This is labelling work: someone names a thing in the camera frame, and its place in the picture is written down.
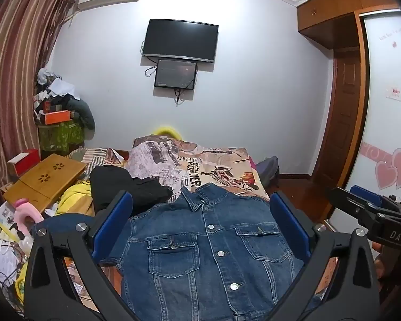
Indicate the small black monitor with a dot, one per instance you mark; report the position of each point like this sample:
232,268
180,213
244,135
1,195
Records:
175,73

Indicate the yellow round object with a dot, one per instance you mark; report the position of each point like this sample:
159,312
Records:
167,132

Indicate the person's right hand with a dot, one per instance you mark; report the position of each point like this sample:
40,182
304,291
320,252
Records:
381,260

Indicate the grey-green cloth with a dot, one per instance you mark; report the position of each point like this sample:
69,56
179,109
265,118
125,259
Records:
85,113

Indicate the black garment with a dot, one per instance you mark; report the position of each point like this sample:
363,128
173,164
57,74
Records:
120,184

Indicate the red box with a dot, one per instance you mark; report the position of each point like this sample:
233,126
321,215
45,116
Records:
25,164

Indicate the yellow garment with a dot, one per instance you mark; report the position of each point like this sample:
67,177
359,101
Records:
74,196

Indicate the wooden lap desk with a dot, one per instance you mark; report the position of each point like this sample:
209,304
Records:
46,177

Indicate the pink plush toy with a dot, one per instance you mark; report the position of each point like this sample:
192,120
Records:
26,212

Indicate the wall-mounted black television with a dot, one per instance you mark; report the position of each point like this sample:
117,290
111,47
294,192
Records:
180,40

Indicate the wooden overhead cabinet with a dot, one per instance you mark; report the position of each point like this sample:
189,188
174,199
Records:
334,6

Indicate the newspaper print quilt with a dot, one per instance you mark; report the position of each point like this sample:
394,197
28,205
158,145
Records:
153,160

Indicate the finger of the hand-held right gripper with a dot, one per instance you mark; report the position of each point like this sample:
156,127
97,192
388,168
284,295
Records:
352,207
366,195

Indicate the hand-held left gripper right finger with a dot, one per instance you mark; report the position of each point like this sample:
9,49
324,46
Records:
287,222

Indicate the grey purple backpack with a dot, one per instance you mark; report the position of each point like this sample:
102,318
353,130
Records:
267,170

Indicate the blue denim jacket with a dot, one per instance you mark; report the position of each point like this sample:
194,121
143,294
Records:
204,250

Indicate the orange box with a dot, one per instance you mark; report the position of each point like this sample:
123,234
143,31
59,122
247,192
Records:
55,117

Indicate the striped curtain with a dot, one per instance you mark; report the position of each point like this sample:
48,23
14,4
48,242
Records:
16,57

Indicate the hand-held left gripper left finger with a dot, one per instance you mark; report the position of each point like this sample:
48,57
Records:
115,220

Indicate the pile of white clothes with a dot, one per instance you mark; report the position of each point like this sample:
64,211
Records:
58,85

